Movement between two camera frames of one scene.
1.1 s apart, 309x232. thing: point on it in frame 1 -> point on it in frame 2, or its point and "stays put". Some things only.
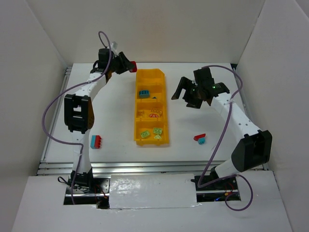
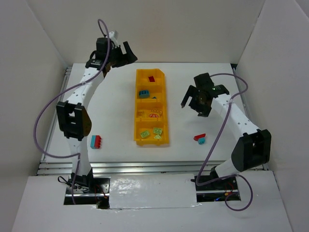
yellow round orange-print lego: [153, 115] stays put
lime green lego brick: [158, 130] stays put
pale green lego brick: [157, 137] stays put
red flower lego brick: [133, 64] -> [151, 79]
